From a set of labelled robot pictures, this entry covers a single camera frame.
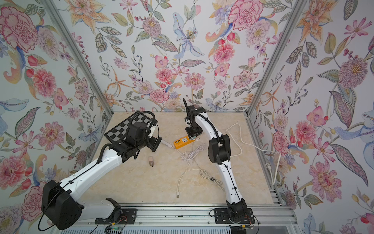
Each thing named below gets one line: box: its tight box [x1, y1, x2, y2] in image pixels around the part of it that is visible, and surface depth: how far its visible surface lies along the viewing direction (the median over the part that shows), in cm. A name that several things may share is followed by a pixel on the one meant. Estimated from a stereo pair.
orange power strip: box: [173, 136, 196, 150], surface depth 103 cm
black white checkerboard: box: [103, 110, 151, 143], surface depth 109 cm
